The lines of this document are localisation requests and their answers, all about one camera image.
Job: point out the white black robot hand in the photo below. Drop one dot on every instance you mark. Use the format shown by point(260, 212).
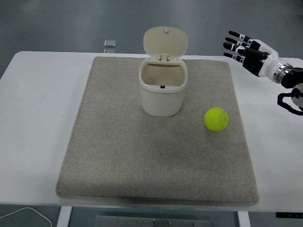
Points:
point(267, 61)

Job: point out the grey metal plate with screws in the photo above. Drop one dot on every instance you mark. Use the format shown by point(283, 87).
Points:
point(142, 222)

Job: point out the beige grey fabric mat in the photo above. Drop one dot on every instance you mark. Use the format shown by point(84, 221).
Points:
point(142, 153)

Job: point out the yellow-green tennis ball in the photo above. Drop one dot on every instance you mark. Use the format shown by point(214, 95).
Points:
point(214, 119)

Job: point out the black table control panel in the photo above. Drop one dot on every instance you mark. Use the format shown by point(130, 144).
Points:
point(288, 215)

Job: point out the white table leg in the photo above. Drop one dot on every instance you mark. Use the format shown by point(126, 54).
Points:
point(243, 220)
point(64, 217)

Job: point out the cream plastic bin with lid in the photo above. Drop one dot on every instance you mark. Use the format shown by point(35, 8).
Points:
point(161, 101)

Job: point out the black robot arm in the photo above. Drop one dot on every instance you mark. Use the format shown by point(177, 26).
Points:
point(292, 78)

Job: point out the square metal floor plate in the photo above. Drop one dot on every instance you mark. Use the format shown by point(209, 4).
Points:
point(109, 50)
point(110, 43)

